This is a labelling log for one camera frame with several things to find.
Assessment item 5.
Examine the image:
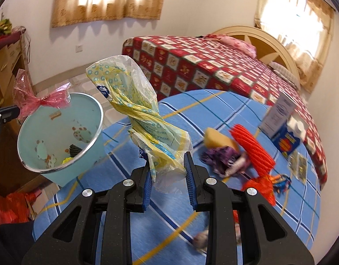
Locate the round table blue checked cloth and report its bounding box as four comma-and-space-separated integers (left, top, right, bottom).
33, 88, 322, 265

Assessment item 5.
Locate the white grey milk carton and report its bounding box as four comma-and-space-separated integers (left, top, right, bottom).
259, 91, 295, 138

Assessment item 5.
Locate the striped pillow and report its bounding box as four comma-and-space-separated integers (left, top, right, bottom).
269, 62, 297, 83

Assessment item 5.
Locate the blue drink carton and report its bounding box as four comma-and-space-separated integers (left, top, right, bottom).
272, 116, 309, 155

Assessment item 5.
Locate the purple wrapper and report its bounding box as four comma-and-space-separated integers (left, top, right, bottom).
201, 146, 242, 172

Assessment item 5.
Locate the wooden cabinet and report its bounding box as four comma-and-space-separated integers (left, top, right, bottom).
0, 29, 58, 199

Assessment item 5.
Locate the colourful candy wrapper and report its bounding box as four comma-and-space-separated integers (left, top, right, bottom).
269, 174, 292, 193

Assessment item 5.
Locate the pink floral pillow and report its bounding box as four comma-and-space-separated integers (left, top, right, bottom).
205, 33, 257, 58

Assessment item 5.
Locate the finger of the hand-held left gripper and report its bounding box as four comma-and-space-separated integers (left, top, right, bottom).
0, 105, 21, 147

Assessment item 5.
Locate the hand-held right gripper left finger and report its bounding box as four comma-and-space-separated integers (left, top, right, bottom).
21, 159, 153, 265

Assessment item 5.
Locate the clear plastic packet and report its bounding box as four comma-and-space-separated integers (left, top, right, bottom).
297, 155, 310, 183
288, 150, 300, 176

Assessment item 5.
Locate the red foam net tube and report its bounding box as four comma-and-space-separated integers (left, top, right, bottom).
230, 124, 275, 177

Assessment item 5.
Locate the pink plastic bag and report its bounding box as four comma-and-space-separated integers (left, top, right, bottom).
13, 69, 72, 122

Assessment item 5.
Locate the yellow-printed clear plastic bag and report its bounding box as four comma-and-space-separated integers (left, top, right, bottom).
86, 55, 193, 194

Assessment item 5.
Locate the wide beige patterned curtain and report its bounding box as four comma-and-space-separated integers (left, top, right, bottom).
50, 0, 167, 28

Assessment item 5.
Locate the cream wooden headboard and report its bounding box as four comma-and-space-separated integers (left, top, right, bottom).
211, 26, 301, 89

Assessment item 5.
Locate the yellow sponge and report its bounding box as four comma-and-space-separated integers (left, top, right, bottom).
204, 128, 239, 152

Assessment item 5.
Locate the red plastic bag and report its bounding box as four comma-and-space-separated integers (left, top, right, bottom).
0, 190, 34, 224

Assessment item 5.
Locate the narrow beige patterned curtain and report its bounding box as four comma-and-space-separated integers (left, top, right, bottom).
254, 0, 334, 94

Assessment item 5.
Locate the green floral item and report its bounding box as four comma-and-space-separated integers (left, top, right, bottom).
0, 18, 13, 37

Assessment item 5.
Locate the light blue waste bin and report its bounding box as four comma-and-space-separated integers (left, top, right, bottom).
17, 92, 104, 187

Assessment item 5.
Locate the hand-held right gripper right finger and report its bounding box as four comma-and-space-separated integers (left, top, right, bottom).
183, 151, 315, 265

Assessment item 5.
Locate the dark red cloth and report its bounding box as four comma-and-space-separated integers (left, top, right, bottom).
0, 30, 23, 51

